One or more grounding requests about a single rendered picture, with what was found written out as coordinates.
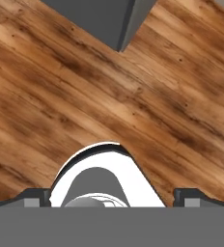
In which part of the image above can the grey counter block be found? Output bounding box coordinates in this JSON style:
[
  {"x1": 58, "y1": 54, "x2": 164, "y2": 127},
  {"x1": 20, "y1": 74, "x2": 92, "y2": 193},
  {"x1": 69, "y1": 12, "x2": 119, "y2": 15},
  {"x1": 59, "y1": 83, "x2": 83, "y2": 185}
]
[{"x1": 40, "y1": 0, "x2": 158, "y2": 53}]

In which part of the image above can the white and black round thing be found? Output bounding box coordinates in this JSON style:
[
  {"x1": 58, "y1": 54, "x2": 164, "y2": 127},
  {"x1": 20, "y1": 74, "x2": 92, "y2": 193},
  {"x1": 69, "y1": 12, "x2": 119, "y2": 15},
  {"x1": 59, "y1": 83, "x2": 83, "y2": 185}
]
[{"x1": 48, "y1": 141, "x2": 167, "y2": 208}]

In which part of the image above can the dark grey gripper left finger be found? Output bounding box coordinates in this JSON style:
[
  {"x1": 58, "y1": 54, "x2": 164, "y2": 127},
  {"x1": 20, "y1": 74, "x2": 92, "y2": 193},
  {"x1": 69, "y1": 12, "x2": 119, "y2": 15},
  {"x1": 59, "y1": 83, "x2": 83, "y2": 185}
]
[{"x1": 0, "y1": 187, "x2": 52, "y2": 208}]

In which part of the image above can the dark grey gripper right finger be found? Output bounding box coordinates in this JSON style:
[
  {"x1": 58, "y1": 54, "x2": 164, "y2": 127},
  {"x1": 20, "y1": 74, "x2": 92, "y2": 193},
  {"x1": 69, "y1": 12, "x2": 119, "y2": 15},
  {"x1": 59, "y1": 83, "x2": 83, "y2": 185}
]
[{"x1": 173, "y1": 187, "x2": 224, "y2": 208}]

